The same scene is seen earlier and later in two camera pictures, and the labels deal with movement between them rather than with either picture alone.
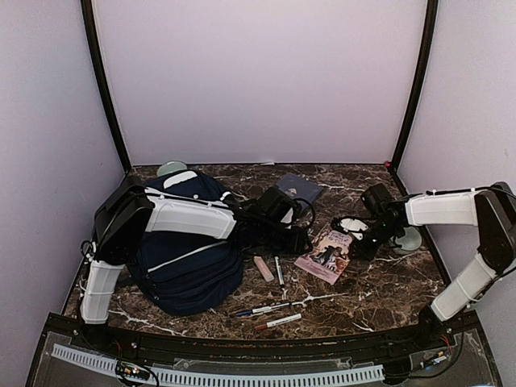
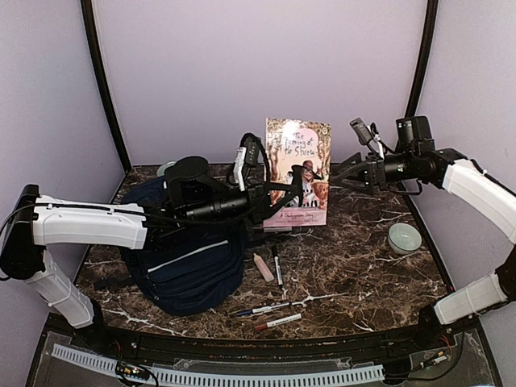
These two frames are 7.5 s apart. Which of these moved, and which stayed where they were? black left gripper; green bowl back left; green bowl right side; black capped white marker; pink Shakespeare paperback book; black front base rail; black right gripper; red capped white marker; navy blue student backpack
Moved: black left gripper; black right gripper; pink Shakespeare paperback book
Stayed: green bowl back left; navy blue student backpack; black capped white marker; black front base rail; red capped white marker; green bowl right side
